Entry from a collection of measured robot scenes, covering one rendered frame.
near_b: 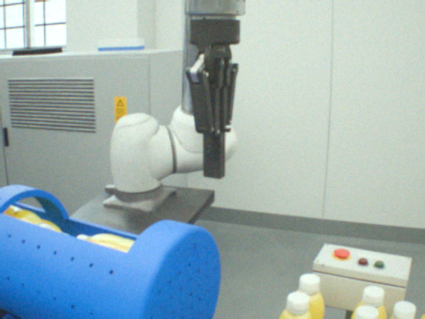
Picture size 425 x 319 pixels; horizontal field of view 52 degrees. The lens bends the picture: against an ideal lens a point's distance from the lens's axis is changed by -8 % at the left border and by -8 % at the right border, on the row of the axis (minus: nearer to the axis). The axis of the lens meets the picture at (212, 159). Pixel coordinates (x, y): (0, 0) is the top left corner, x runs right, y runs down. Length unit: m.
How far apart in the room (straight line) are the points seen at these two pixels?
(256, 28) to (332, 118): 0.86
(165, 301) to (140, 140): 0.70
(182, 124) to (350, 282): 0.70
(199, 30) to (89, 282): 0.43
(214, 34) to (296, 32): 2.80
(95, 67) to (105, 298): 1.92
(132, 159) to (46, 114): 1.47
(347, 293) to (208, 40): 0.59
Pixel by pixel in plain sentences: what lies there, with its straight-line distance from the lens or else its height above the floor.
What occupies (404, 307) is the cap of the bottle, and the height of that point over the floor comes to 1.10.
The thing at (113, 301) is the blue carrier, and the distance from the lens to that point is 0.74.
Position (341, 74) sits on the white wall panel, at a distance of 3.41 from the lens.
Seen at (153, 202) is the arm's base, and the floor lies 1.04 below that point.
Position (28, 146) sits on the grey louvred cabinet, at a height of 0.89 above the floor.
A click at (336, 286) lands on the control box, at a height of 1.05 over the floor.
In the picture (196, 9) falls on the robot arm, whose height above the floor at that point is 1.58.
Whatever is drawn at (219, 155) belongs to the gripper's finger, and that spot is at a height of 1.37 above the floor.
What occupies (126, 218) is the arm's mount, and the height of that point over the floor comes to 1.02.
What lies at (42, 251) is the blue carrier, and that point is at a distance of 0.85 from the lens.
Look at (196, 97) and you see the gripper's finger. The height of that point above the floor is 1.46.
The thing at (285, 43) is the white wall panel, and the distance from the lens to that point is 3.45.
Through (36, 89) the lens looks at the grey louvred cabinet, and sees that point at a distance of 2.81.
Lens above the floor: 1.55
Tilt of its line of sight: 16 degrees down
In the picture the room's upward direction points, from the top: straight up
